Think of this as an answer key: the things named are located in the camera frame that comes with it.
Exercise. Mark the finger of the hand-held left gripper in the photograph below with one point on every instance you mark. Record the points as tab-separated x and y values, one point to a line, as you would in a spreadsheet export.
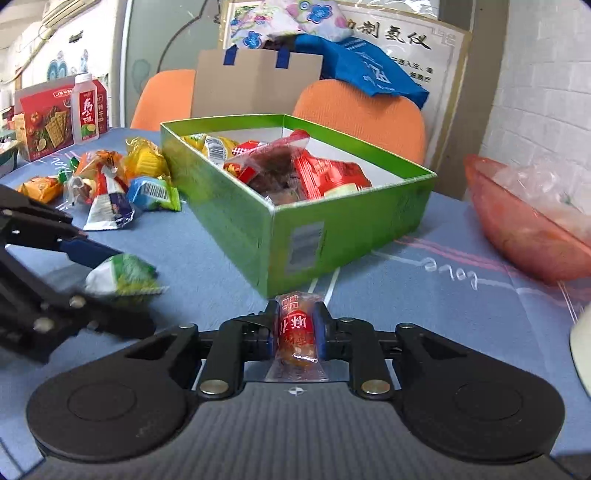
69	314
87	251

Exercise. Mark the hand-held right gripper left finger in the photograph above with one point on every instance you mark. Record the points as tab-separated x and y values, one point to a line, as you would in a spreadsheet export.
258	340

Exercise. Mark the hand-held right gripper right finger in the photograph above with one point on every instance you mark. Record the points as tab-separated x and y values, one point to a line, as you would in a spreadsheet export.
324	341

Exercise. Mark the red label clear snack packet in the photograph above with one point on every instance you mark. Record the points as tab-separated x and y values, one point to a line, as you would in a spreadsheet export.
295	332

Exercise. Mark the green white snack packet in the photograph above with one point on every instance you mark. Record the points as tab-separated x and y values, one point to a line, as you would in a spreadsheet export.
122	277

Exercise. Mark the green cardboard box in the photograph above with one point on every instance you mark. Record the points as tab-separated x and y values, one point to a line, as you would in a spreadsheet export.
240	221

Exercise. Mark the yellow snack packet white label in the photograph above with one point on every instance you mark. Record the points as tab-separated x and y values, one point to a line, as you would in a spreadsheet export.
198	141

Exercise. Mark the dark red clear snack packet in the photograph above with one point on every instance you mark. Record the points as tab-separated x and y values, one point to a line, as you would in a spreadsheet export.
277	175

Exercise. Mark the yellow red snack packet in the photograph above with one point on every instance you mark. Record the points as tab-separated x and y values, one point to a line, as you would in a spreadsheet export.
240	174

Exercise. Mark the red checkered snack packet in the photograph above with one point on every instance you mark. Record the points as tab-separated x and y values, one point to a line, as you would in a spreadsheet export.
247	148

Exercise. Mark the white red snack packet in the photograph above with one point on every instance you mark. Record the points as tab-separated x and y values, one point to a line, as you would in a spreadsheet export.
108	207

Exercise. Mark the clear wrapped brown snack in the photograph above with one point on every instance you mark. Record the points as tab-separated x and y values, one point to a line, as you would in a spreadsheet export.
78	189

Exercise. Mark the green candy packet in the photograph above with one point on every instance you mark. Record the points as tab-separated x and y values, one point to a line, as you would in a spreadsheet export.
67	173

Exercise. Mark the blue green snack packet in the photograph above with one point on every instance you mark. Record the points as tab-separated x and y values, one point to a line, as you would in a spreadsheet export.
154	194

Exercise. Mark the orange white snack packet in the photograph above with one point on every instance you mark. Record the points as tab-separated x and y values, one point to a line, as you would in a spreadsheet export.
99	161

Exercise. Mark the yellow crinkled snack packet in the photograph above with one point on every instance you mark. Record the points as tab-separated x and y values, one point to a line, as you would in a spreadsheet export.
147	159

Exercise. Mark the red cracker box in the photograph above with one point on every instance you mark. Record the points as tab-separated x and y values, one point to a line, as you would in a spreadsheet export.
46	124

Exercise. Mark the white drink bottle red label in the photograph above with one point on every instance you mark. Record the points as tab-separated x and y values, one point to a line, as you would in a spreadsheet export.
86	115

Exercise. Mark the blue tablecloth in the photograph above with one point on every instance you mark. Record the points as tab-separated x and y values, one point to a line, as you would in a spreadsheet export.
461	300

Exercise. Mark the orange chair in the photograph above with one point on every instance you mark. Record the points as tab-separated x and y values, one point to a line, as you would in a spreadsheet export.
360	115
166	101

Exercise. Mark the pink plastic bowl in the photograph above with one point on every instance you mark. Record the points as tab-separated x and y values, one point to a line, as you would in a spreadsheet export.
512	230

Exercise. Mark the cardboard sheet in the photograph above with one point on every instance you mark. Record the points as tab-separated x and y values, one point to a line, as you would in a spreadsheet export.
249	87

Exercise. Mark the air conditioner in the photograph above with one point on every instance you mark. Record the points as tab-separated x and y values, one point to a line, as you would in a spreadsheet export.
64	11

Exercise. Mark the white container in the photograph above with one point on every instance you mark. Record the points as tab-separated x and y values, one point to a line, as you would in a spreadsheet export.
582	350

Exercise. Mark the clear plastic wrap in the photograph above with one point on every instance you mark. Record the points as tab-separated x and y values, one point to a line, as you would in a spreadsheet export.
554	194

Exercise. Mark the blue fabric bag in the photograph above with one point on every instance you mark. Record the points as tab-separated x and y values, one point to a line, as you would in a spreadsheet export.
369	69

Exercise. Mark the floral cloth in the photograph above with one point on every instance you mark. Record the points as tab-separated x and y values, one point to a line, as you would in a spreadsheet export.
281	18

